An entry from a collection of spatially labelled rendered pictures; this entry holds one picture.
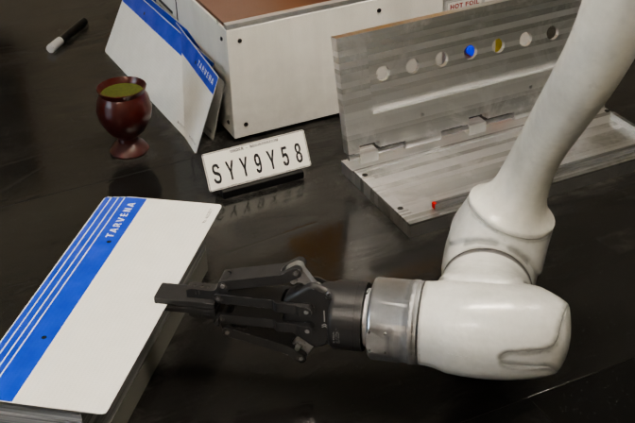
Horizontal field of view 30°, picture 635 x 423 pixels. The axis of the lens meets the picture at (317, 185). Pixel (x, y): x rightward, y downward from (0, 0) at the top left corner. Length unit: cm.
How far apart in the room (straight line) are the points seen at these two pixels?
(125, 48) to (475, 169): 73
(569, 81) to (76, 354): 57
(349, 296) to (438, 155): 54
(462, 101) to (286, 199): 31
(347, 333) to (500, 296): 16
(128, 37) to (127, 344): 96
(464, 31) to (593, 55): 70
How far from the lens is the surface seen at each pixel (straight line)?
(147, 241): 144
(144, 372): 136
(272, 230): 162
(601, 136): 183
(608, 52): 109
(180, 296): 132
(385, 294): 125
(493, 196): 133
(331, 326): 126
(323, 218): 165
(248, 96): 183
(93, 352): 127
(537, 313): 123
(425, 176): 170
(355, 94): 170
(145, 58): 206
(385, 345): 125
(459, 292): 124
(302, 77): 185
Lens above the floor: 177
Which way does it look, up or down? 30 degrees down
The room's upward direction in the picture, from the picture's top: 2 degrees counter-clockwise
